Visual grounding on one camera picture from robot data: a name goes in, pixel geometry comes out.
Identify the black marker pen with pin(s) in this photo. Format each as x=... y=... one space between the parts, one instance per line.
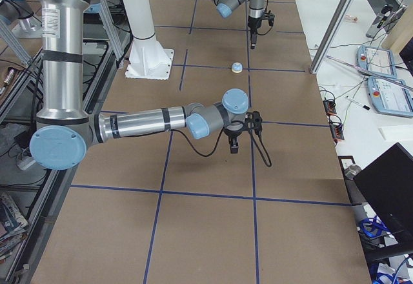
x=352 y=100

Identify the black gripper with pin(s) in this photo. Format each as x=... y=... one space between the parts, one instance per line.
x=232 y=133
x=253 y=28

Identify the stack of books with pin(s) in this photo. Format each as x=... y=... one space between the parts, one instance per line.
x=13 y=226

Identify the upper blue teach pendant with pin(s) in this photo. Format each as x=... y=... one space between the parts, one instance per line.
x=377 y=60

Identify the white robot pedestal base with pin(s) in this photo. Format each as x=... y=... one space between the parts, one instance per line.
x=148 y=59

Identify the aluminium frame post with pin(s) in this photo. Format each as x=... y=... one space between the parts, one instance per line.
x=330 y=34

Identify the small metal cup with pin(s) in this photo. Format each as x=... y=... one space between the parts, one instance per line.
x=351 y=171

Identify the orange connector board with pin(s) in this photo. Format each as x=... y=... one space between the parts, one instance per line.
x=334 y=121

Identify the black monitor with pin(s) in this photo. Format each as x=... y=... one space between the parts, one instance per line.
x=386 y=184

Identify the lower blue teach pendant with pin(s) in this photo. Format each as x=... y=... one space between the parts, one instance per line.
x=389 y=99

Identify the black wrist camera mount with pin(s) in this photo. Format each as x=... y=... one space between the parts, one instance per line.
x=270 y=17
x=253 y=123

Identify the blue service bell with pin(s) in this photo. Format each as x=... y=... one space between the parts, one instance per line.
x=237 y=67

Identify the blue teach pendant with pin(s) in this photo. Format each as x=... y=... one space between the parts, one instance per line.
x=377 y=60
x=389 y=99

